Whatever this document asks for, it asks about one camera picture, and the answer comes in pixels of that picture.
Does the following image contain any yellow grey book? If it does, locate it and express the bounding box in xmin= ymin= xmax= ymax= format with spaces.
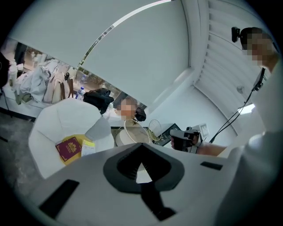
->
xmin=81 ymin=139 xmax=96 ymax=157

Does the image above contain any black cabinet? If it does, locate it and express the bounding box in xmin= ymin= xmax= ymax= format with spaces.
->
xmin=154 ymin=123 xmax=181 ymax=147

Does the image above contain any gold wire chair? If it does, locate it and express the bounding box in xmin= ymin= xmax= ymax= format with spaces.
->
xmin=147 ymin=119 xmax=162 ymax=142

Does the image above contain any dark red book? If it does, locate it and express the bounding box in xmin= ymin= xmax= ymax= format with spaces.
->
xmin=55 ymin=136 xmax=82 ymax=162

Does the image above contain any ceiling light panel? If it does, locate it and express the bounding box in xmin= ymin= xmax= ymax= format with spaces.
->
xmin=237 ymin=102 xmax=256 ymax=115

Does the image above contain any black tote bag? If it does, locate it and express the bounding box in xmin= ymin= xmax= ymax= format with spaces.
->
xmin=0 ymin=52 xmax=11 ymax=88

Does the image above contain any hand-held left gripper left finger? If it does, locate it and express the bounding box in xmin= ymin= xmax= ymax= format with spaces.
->
xmin=31 ymin=143 xmax=160 ymax=226

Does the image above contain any person's head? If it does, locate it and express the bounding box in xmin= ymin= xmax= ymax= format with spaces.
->
xmin=240 ymin=26 xmax=279 ymax=68

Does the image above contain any black head camera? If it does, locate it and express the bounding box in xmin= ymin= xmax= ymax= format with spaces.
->
xmin=231 ymin=26 xmax=242 ymax=43

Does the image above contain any person's right forearm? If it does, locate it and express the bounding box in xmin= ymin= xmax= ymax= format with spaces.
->
xmin=198 ymin=141 xmax=228 ymax=157

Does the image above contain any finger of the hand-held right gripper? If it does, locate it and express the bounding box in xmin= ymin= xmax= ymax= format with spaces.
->
xmin=169 ymin=129 xmax=195 ymax=139

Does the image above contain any grey white clothes pile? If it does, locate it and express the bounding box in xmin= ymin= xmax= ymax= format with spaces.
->
xmin=15 ymin=60 xmax=53 ymax=103

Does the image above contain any person's white shirt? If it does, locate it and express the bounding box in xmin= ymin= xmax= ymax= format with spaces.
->
xmin=218 ymin=55 xmax=283 ymax=226

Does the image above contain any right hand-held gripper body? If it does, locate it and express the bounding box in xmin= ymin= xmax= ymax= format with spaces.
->
xmin=174 ymin=124 xmax=210 ymax=154

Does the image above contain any beige handbag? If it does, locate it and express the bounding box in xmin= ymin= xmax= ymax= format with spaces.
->
xmin=43 ymin=68 xmax=75 ymax=104

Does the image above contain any black shoulder bag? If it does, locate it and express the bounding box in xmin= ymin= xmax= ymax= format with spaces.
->
xmin=134 ymin=107 xmax=147 ymax=122

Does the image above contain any black camera cable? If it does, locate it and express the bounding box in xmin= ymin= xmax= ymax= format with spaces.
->
xmin=209 ymin=67 xmax=266 ymax=144

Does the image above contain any yellow round seat cushion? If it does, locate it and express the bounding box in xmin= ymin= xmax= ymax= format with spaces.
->
xmin=58 ymin=133 xmax=89 ymax=166

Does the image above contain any white round basket table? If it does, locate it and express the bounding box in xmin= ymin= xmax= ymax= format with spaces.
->
xmin=115 ymin=119 xmax=153 ymax=147

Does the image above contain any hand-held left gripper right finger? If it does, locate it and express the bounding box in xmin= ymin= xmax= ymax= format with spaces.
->
xmin=141 ymin=143 xmax=235 ymax=226

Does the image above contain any white round lounge chair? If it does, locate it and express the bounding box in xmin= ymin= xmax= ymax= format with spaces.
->
xmin=28 ymin=98 xmax=115 ymax=180

